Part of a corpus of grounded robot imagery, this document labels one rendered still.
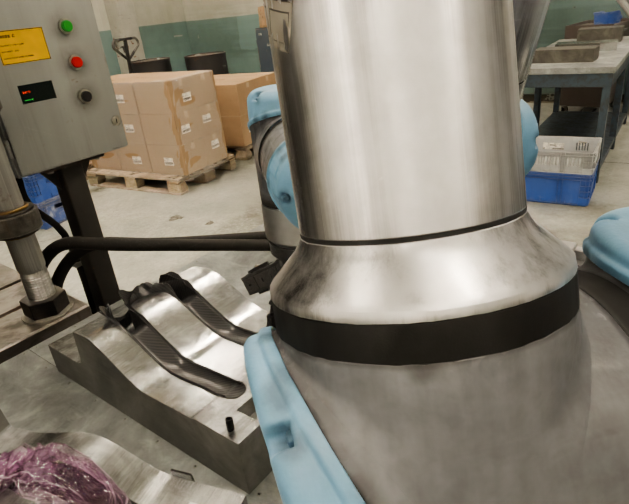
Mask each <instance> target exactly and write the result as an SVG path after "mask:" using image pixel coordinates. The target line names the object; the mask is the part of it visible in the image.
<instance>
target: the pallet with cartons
mask: <svg viewBox="0 0 629 504"><path fill-rule="evenodd" d="M214 81H215V86H216V92H217V99H218V100H217V101H218V104H219V109H220V114H221V120H222V126H223V131H224V137H225V143H226V148H227V150H236V156H234V157H235V160H249V159H251V158H252V152H251V151H253V145H252V139H251V133H250V130H249V129H248V126H247V123H248V122H249V118H248V109H247V97H248V95H249V94H250V92H251V91H253V90H254V89H257V88H259V87H263V86H267V85H272V84H276V79H275V73H274V72H260V73H238V74H219V75H214Z"/></svg>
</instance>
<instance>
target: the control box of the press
mask: <svg viewBox="0 0 629 504"><path fill-rule="evenodd" d="M0 101H1V104H2V107H3V108H2V109H1V112H0V137H1V140H2V143H3V145H4V148H5V151H6V154H7V157H8V159H9V162H10V165H11V168H12V170H13V173H14V176H15V179H16V181H17V184H18V187H19V190H20V192H21V195H22V198H23V201H26V202H31V203H32V201H31V200H30V198H29V197H28V195H27V192H26V189H25V186H24V182H23V179H22V178H23V177H27V176H30V175H33V174H37V173H40V174H41V175H43V176H44V177H45V178H47V179H48V180H49V181H51V182H52V183H53V184H54V185H56V187H57V190H58V193H59V196H60V199H61V202H62V205H63V208H64V211H65V214H66V217H67V220H68V223H69V226H70V229H71V232H72V235H73V236H75V237H96V238H100V237H104V236H103V233H102V230H101V226H100V223H99V220H98V216H97V213H96V210H95V206H94V203H93V200H92V196H91V193H90V190H89V186H88V183H87V180H86V172H87V169H88V165H89V162H90V160H92V159H94V160H98V159H100V158H99V157H102V156H104V153H106V152H109V151H113V150H116V149H119V148H123V147H126V146H127V145H128V142H127V139H126V135H125V131H124V127H123V123H122V119H121V115H120V111H119V107H118V104H117V100H116V96H115V92H114V88H113V84H112V80H111V76H110V72H109V69H108V65H107V61H106V57H105V53H104V49H103V45H102V41H101V38H100V34H99V30H98V26H97V22H96V18H95V14H94V10H93V6H92V3H91V0H0ZM38 210H39V212H40V215H41V218H42V220H44V221H46V222H47V223H48V224H50V225H51V226H52V227H53V228H54V229H55V230H56V231H57V232H58V233H59V234H60V235H61V237H62V238H64V237H70V236H69V234H68V233H67V231H66V230H65V229H64V228H63V227H62V226H61V225H60V224H59V223H58V222H57V221H56V220H55V219H53V218H52V217H51V216H49V215H47V214H46V213H44V212H43V211H41V210H40V209H38ZM72 267H74V268H77V271H78V274H79V277H80V279H81V282H82V285H83V289H84V292H85V295H86V298H87V301H88V304H89V306H90V309H91V311H92V314H95V313H97V312H98V311H100V310H99V308H98V307H99V306H103V307H107V304H109V306H110V305H112V304H114V303H115V302H117V301H119V300H121V297H120V296H119V292H118V291H119V290H120V289H119V286H118V283H117V279H116V276H115V273H114V269H113V266H112V263H111V259H110V256H109V253H108V251H102V250H97V251H93V252H91V253H88V254H86V255H85V256H83V257H82V258H80V259H79V260H78V261H77V262H76V263H75V264H74V265H73V266H72Z"/></svg>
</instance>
